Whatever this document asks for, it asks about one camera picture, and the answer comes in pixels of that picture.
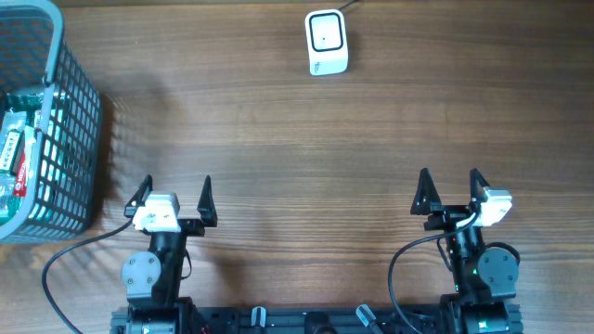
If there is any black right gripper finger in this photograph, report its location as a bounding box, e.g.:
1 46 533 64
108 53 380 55
410 168 442 215
470 168 489 201

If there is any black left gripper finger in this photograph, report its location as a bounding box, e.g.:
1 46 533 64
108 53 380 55
197 175 218 227
124 174 153 218

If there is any green glove package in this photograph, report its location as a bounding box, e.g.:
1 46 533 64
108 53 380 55
1 92 44 225

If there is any red Nescafe coffee stick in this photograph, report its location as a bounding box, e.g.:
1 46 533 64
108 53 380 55
13 149 31 198

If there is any green white candy bar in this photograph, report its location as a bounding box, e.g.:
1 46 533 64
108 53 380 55
1 130 24 174

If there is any teal wet wipes pack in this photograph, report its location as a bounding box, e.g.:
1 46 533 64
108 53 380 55
1 111 28 141

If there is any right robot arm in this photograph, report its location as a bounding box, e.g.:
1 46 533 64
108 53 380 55
410 168 523 334

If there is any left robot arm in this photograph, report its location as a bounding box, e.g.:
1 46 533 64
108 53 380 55
110 175 218 334

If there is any white barcode scanner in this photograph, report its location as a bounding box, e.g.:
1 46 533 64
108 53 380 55
304 9 349 76

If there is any grey plastic mesh basket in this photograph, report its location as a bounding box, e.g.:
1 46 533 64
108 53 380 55
1 0 103 243

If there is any black left camera cable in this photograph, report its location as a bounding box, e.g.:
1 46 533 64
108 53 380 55
41 217 136 334

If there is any black camera cable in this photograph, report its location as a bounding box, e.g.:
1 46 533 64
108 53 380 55
41 217 136 334
387 211 481 334

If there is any black right camera cable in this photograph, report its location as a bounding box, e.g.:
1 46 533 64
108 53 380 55
387 211 481 334

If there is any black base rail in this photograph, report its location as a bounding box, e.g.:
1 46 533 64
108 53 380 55
110 304 524 334

